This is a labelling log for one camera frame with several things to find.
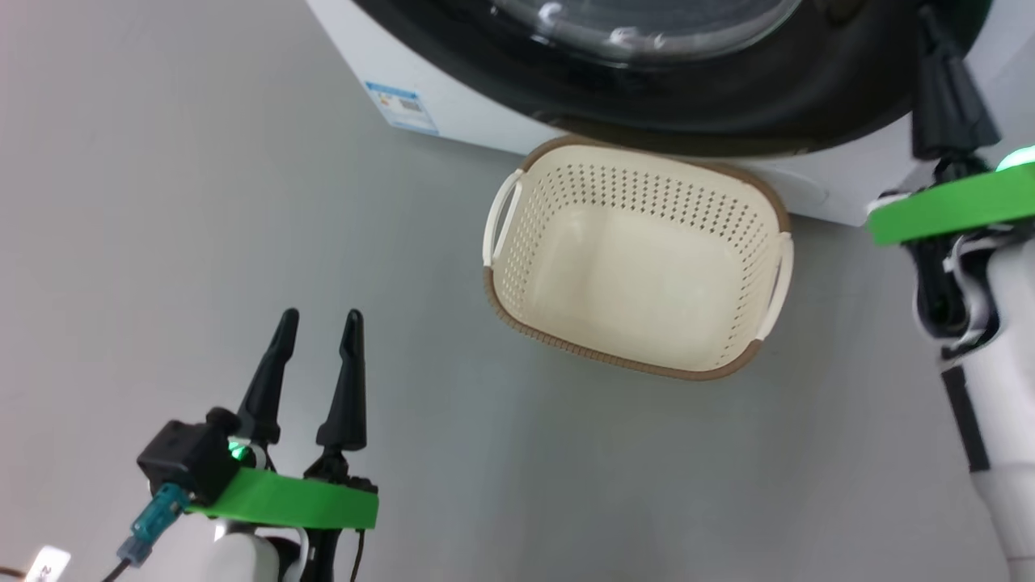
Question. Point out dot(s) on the cream perforated laundry basket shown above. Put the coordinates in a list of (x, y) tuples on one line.
[(647, 275)]

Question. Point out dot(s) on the round white drain filter cover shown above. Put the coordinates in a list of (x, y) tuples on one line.
[(808, 190)]

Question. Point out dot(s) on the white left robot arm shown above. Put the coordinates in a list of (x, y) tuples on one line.
[(242, 558)]

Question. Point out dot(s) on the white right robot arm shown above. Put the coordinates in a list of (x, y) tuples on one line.
[(1011, 404)]

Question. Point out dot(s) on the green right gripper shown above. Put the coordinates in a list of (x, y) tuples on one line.
[(954, 210)]

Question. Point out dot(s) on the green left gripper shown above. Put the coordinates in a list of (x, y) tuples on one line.
[(307, 501)]

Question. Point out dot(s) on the white front-load washing machine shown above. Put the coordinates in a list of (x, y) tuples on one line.
[(477, 113)]

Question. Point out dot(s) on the blue energy label sticker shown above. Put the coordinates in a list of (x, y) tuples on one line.
[(400, 107)]

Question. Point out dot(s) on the round glass washer door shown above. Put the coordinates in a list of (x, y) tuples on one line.
[(728, 105)]

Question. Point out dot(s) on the small white floor tag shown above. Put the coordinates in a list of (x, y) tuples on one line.
[(47, 564)]

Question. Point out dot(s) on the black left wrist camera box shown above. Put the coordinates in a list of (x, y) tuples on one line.
[(186, 457)]

